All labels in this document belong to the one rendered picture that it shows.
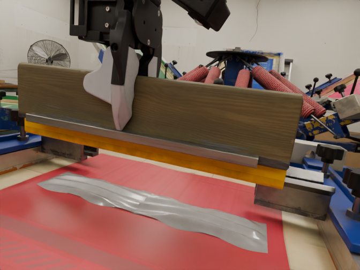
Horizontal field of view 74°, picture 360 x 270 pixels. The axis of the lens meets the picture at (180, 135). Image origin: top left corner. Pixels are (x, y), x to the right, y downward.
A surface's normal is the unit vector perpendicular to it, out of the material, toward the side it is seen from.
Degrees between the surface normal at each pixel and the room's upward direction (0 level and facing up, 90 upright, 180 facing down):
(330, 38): 90
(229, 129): 90
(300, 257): 0
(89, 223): 0
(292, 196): 90
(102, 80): 83
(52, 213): 0
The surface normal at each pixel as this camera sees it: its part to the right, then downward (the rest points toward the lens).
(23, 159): 0.94, 0.17
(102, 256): 0.11, -0.97
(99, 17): -0.32, 0.15
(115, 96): -0.33, 0.37
